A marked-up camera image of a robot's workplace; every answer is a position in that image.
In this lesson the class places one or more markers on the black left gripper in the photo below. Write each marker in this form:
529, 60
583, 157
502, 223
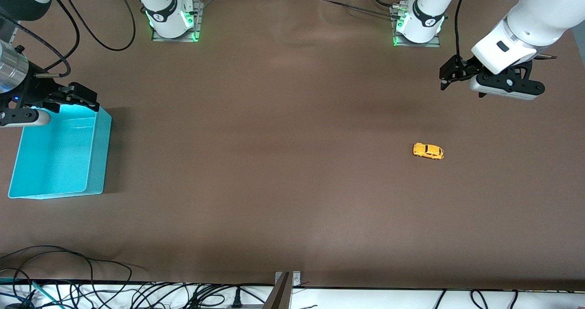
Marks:
465, 65

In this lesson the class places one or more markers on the small metal bracket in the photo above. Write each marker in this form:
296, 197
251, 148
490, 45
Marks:
296, 279

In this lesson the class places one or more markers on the turquoise plastic bin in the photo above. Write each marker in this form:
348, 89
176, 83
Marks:
55, 162

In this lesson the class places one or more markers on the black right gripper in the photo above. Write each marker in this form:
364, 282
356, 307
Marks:
34, 93

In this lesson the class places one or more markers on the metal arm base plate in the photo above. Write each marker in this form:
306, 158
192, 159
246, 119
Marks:
418, 45
199, 21

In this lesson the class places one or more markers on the yellow toy beetle car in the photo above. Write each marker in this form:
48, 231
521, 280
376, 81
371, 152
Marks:
428, 151

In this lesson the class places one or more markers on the white table ledge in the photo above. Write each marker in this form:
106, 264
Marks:
365, 300

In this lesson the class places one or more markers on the grey camera mount pole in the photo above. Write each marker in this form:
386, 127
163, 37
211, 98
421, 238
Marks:
279, 297

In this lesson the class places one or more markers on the black power plug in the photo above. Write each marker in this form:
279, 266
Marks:
236, 300

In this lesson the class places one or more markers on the brown table cover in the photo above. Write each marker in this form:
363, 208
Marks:
292, 162

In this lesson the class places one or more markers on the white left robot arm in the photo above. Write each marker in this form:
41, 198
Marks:
539, 16

